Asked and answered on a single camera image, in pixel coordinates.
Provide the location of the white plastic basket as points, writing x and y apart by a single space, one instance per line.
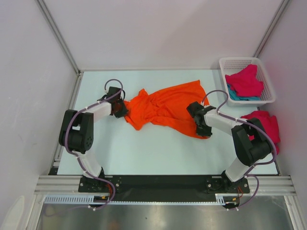
232 65

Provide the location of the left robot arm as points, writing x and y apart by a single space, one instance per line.
77 130

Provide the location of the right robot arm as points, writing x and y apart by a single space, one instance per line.
250 140

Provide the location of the pink t shirt in basket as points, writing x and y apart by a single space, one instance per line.
245 83

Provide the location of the aluminium front rail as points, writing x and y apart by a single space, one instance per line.
69 184

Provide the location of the aluminium corner post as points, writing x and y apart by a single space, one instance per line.
57 34
281 10

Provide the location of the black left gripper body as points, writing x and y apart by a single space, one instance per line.
122 110

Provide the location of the orange t shirt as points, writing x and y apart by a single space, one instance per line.
166 107

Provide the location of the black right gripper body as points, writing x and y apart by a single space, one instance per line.
202 130

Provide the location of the folded pink t shirt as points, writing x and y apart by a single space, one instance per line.
269 123

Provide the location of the right aluminium corner post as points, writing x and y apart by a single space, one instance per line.
281 10

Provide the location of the white slotted cable duct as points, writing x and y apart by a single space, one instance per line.
211 199

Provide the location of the left aluminium corner post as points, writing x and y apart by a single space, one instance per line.
57 34

